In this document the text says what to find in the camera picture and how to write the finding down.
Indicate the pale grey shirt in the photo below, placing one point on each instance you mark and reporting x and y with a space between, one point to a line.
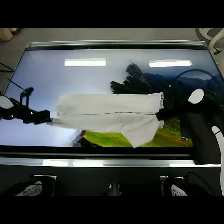
110 110

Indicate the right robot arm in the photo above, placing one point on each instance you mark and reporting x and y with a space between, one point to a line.
200 126

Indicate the white chair base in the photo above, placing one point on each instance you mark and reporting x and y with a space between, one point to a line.
211 36

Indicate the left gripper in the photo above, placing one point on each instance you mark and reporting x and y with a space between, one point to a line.
42 117

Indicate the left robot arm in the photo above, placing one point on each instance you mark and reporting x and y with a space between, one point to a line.
16 112

